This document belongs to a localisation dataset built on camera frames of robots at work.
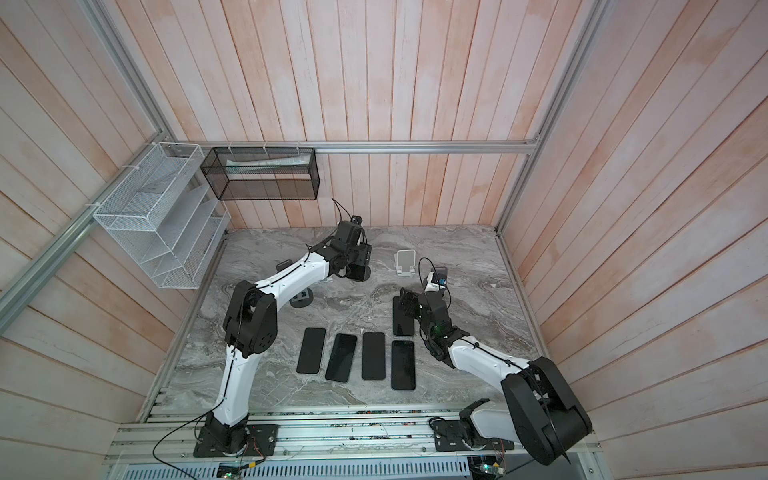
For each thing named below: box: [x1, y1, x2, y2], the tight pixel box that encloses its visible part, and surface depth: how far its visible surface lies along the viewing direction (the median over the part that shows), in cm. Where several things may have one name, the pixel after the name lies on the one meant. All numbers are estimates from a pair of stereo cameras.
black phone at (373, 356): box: [361, 332, 386, 380], surface depth 90 cm
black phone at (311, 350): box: [296, 327, 326, 374], surface depth 91 cm
